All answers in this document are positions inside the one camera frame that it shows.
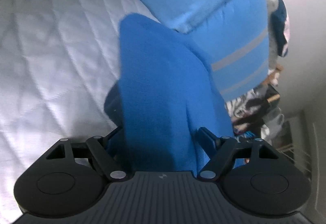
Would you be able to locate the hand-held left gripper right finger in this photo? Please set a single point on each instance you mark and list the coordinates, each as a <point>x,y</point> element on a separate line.
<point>207,141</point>

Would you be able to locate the blue fleece jacket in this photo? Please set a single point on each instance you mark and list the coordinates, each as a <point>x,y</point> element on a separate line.
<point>158,81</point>

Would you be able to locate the clear plastic bag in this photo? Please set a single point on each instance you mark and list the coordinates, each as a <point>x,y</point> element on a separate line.
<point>276,122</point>

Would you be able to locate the dark blue cloth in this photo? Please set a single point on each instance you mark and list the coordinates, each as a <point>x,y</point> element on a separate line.
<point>279,22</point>

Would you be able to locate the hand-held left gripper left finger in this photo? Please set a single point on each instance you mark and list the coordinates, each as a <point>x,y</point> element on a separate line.
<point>100,140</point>

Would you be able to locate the white furniture panel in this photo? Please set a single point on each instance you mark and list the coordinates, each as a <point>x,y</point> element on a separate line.
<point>309,142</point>

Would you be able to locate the brown teddy bear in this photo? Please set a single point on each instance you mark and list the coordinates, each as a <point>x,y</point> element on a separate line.
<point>275,76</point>

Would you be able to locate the pink cloth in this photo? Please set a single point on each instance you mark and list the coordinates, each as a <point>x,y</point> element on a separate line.
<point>287,33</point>

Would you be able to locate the striped white bag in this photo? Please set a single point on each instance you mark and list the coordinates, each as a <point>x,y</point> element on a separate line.
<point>236,109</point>

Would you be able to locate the white quilted bed cover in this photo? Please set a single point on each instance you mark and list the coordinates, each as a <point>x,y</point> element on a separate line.
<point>51,48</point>

